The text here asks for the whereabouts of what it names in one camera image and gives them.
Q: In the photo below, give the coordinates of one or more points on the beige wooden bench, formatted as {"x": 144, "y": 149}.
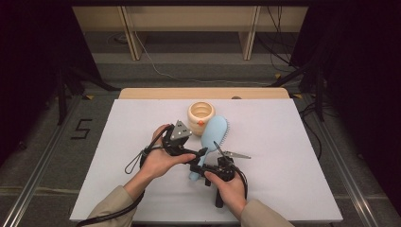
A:
{"x": 189, "y": 19}

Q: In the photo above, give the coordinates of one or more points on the person's right hand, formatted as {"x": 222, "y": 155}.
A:
{"x": 231, "y": 192}

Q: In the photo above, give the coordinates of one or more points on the black tripod stand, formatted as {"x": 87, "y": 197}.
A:
{"x": 320, "y": 94}
{"x": 61, "y": 101}

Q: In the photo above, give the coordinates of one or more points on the black curtain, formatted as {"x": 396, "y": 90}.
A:
{"x": 28, "y": 63}
{"x": 362, "y": 78}

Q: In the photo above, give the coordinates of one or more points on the wooden table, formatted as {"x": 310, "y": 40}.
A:
{"x": 189, "y": 93}

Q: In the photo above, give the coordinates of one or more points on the light blue hairbrush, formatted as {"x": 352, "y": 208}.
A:
{"x": 214, "y": 130}

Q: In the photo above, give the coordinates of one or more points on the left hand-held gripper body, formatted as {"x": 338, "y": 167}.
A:
{"x": 180, "y": 130}

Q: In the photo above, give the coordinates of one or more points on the white table cover sheet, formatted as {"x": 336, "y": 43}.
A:
{"x": 277, "y": 176}

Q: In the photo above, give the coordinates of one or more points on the person's left hand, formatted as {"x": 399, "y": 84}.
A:
{"x": 160, "y": 162}

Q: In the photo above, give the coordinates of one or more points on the yellow floor tape piece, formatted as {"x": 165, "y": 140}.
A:
{"x": 89, "y": 97}
{"x": 295, "y": 96}
{"x": 277, "y": 76}

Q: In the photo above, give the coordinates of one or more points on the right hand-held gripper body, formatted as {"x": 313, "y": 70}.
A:
{"x": 226, "y": 168}

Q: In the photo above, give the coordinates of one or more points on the metal floor rail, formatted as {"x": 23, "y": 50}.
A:
{"x": 342, "y": 176}
{"x": 34, "y": 176}

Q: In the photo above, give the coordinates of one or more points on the cream ringed cup orange beak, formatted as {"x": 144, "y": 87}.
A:
{"x": 201, "y": 113}

